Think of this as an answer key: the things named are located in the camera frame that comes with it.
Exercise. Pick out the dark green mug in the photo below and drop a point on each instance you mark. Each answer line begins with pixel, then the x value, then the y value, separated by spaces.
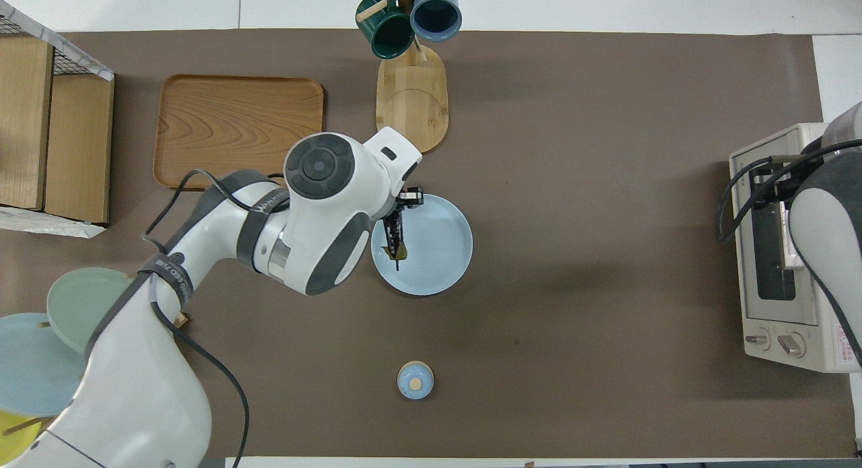
pixel 387 30

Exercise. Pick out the brown table mat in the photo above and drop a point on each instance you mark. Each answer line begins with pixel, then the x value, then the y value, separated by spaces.
pixel 572 286

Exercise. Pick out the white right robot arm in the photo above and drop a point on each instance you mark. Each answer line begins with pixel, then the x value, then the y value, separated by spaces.
pixel 832 252

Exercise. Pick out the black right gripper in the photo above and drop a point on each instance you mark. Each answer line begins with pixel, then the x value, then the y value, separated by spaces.
pixel 784 184

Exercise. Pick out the wooden mug tree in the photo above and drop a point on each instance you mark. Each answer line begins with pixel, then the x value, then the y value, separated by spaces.
pixel 411 97

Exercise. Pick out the pale green plate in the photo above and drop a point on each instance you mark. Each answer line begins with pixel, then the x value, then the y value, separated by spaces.
pixel 74 306

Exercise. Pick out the light blue round plate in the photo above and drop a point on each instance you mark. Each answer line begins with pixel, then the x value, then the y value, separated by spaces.
pixel 438 252

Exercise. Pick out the light blue racked plate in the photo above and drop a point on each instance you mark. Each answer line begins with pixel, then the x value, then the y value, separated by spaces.
pixel 34 374

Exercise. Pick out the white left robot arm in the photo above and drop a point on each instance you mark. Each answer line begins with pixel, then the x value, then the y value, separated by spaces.
pixel 316 212

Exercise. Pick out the wooden serving tray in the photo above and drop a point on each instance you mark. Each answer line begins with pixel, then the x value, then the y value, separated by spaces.
pixel 239 118

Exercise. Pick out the wooden plate rack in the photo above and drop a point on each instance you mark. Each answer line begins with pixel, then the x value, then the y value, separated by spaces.
pixel 182 318

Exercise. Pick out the yellow plate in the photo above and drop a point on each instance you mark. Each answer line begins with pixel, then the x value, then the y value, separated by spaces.
pixel 12 434

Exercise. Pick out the cream toaster oven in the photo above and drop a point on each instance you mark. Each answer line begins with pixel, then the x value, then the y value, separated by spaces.
pixel 768 320

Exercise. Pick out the white marbled cloth strip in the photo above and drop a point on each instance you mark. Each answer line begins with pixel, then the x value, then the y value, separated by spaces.
pixel 54 227
pixel 87 65

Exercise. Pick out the blue mug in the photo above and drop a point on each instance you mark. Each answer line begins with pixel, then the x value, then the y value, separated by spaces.
pixel 436 13

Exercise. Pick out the wooden shelf unit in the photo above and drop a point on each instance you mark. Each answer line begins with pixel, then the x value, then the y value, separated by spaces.
pixel 74 131

